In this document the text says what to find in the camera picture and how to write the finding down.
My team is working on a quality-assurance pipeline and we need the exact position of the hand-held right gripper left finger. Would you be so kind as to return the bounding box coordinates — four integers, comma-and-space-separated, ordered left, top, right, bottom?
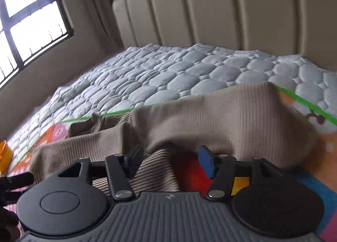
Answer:
56, 146, 145, 201

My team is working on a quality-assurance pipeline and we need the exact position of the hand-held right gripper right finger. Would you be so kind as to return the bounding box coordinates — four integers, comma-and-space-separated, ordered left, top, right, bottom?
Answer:
198, 145, 288, 201

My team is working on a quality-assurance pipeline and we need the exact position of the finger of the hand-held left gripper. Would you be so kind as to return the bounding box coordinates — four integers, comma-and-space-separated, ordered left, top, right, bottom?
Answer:
0, 172, 35, 206

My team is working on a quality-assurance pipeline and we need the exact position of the brown ribbed sweater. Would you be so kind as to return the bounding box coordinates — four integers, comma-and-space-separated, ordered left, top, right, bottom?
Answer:
28, 82, 318, 195

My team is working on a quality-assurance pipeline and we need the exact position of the yellow plastic toy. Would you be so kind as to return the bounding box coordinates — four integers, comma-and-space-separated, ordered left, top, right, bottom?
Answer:
0, 140, 14, 176

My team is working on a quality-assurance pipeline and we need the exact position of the grey quilted mattress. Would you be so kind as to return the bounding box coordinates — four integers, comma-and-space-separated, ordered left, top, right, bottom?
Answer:
7, 43, 337, 157

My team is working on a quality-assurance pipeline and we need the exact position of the colourful play mat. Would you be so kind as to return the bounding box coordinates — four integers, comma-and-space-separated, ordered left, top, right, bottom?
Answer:
0, 86, 337, 241

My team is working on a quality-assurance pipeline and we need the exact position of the beige padded headboard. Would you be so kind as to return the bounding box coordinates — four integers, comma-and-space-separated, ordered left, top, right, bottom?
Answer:
112, 0, 337, 57

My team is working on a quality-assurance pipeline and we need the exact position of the black framed window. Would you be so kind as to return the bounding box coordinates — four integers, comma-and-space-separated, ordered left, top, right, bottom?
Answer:
0, 0, 75, 82

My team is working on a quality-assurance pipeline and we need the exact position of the beige curtain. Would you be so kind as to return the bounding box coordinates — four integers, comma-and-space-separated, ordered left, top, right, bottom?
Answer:
52, 0, 124, 48

